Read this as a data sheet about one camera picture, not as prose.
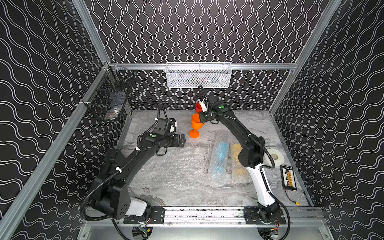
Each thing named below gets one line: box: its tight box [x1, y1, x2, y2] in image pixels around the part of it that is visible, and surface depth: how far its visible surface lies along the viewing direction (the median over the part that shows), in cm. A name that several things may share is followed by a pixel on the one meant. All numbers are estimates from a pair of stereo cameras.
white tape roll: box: [267, 148, 285, 167], surface depth 97 cm
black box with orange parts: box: [280, 164, 297, 191], surface depth 87 cm
